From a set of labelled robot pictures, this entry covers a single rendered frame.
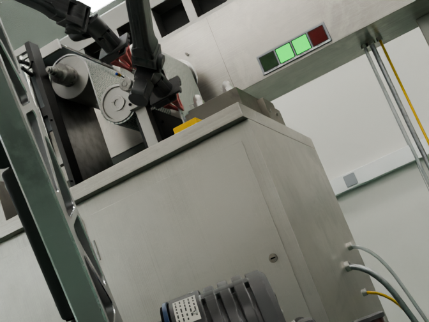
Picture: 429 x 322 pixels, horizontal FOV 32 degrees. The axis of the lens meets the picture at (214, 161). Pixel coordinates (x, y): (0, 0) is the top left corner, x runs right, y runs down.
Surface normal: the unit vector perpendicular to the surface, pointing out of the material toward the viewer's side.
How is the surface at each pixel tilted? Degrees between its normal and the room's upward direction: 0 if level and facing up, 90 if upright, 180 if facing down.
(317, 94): 90
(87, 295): 115
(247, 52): 90
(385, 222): 90
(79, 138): 90
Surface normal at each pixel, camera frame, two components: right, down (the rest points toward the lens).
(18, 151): 0.11, 0.15
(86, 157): 0.85, -0.42
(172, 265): -0.39, -0.11
